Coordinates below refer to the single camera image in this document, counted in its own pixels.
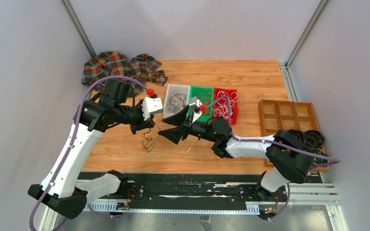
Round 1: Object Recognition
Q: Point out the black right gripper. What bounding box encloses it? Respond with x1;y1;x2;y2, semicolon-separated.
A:
159;106;216;145

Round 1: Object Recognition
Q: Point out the black coiled strap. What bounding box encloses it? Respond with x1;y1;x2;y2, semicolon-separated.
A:
303;129;326;148
289;129;305;142

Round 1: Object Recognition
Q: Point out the plaid flannel shirt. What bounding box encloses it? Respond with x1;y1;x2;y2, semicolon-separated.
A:
81;51;168;86

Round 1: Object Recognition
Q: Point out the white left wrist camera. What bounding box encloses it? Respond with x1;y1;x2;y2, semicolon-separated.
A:
142;97;163;121

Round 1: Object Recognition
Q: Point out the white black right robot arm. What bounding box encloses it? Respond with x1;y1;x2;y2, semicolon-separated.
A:
159;106;314;201

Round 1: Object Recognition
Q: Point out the red plastic bin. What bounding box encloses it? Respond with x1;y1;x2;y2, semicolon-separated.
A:
213;88;238;125

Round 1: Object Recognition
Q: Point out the black mounting rail base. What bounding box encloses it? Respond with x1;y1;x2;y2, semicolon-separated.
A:
73;171;304;220

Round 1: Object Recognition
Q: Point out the green plastic bin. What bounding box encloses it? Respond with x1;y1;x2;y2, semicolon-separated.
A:
188;86;214;122

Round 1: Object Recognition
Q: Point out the white plastic bin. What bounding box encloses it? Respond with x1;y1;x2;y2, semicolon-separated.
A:
163;84;191;118

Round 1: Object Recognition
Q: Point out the wooden compartment tray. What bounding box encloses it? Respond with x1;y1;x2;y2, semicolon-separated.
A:
258;100;326;155

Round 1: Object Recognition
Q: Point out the white cable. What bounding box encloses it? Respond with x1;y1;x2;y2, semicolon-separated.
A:
213;90;238;118

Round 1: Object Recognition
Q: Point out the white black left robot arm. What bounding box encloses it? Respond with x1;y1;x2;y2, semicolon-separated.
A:
28;77;163;219

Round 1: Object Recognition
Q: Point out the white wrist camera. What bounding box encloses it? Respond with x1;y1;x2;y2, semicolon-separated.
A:
189;97;203;123
142;97;163;121

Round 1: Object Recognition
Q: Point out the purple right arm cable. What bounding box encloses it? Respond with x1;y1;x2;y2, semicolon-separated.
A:
199;94;341;168

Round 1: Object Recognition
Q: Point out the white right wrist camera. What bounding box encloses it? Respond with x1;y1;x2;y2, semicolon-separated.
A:
189;97;203;123

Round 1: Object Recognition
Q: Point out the small black cable loop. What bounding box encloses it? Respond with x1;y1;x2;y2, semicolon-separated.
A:
141;122;161;153

